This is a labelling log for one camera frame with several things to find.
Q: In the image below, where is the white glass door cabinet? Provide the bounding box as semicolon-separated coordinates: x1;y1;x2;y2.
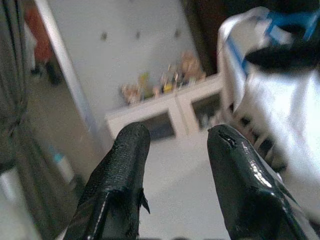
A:
104;72;226;146

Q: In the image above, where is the dark brown TV stand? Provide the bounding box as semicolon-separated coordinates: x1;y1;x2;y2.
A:
183;0;226;76

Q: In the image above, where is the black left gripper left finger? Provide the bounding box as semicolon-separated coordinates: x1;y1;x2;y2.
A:
62;122;152;240

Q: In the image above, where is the red polo shirt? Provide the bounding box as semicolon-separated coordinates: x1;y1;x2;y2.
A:
24;6;55;65

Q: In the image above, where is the clear glass bottle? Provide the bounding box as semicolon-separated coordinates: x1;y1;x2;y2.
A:
159;64;181;87

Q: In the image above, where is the blue plastic clothes hanger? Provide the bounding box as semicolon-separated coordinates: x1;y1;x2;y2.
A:
226;9;320;71

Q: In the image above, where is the green yellow toy figure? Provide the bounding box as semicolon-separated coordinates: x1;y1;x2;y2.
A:
138;71;154;99

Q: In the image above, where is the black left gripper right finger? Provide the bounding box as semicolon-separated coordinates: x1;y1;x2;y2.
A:
207;124;310;240

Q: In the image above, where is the pink toy figure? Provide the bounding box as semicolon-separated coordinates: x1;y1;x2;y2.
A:
121;83;141;104

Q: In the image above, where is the beige plush doll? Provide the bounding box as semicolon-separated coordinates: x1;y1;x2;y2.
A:
180;51;207;82

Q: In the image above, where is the white cotton garment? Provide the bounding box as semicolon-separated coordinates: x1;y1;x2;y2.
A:
216;6;320;226

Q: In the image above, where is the small yellow toy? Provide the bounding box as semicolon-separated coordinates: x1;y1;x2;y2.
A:
162;81;176;94

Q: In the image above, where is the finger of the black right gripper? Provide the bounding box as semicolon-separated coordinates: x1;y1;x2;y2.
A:
246;27;320;70

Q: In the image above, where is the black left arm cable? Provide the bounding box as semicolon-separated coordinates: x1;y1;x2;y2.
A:
0;0;29;171

